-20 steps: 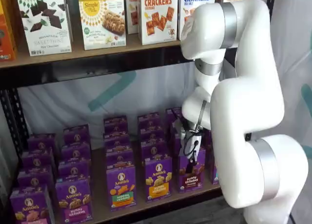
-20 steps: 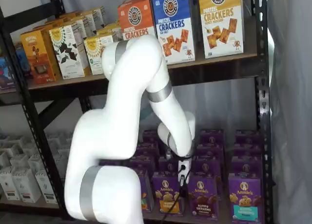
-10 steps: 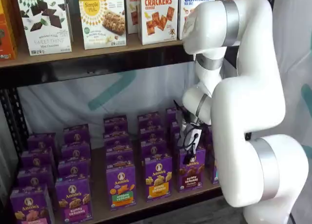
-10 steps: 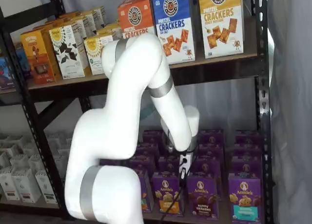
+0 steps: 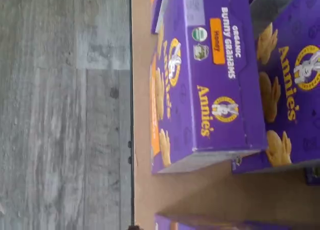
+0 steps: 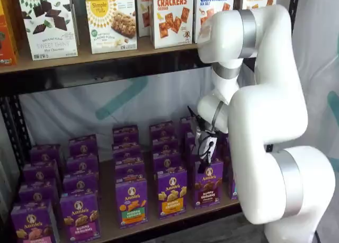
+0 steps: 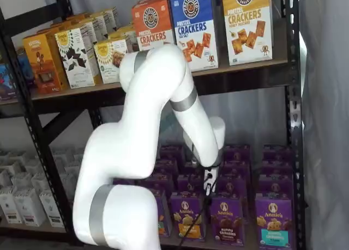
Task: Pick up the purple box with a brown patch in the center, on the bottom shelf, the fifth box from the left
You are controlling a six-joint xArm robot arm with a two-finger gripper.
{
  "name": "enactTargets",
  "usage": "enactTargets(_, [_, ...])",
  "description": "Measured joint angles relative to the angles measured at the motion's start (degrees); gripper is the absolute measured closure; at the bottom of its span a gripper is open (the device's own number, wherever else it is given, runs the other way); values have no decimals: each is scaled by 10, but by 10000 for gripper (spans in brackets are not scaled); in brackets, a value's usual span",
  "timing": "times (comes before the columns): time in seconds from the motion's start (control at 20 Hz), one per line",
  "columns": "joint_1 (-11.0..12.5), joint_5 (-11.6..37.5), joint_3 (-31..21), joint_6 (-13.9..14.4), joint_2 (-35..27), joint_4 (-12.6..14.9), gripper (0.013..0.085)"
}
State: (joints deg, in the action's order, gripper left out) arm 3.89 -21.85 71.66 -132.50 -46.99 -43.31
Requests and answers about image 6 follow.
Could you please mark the purple Annie's box green patch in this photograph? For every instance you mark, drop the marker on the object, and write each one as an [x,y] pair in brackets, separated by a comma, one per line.
[131,203]

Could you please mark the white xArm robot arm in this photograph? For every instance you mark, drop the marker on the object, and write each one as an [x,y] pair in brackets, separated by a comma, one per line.
[265,108]

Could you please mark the purple Annie's box teal patch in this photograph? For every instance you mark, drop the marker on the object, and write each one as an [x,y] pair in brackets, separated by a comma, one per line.
[233,187]

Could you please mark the brown shelf board with crackers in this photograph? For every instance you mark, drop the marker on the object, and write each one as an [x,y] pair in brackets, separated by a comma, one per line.
[106,59]

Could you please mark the purple Annie's box orange patch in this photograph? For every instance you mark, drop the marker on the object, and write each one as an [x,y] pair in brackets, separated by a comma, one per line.
[172,195]

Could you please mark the purple Annie's box violet patch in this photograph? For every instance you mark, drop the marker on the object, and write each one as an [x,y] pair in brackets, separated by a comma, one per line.
[79,216]

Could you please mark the yellow Simple Mills bar box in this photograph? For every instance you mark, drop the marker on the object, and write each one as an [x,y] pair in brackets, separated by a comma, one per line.
[111,26]

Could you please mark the black metal shelf frame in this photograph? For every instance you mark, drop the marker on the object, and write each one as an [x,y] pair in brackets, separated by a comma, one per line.
[79,80]

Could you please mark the blue pretzel crackers box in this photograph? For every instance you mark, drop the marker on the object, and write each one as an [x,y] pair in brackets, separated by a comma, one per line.
[212,2]

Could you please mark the purple Annie's snack box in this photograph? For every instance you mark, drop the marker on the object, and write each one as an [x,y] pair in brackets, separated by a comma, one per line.
[127,151]
[39,171]
[167,161]
[79,183]
[225,161]
[45,154]
[83,146]
[185,126]
[161,130]
[164,146]
[125,134]
[82,165]
[34,192]
[129,170]

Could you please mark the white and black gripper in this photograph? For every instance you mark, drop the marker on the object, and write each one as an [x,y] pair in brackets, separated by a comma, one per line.
[204,145]

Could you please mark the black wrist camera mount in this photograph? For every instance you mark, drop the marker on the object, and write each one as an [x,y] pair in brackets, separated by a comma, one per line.
[197,121]

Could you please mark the purple Annie's box brown patch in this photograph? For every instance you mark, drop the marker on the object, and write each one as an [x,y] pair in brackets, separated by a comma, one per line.
[209,184]

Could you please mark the white sheet with teal marks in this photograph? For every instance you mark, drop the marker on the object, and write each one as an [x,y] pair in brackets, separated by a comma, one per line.
[66,108]

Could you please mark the orange snack box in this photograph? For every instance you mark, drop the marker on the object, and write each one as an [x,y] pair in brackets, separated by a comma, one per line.
[6,28]

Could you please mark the white Sweet Thins box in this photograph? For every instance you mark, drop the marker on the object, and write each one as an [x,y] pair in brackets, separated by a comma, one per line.
[47,28]

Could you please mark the brown shelf board with Annie's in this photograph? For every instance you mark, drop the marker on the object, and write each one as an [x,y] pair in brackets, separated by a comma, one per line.
[106,195]

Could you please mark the orange pretzel crackers cheddar box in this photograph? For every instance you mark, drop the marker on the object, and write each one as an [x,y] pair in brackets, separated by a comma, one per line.
[172,18]
[143,12]

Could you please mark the purple Annie's box pink patch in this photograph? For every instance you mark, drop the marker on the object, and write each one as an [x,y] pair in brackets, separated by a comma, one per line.
[33,224]

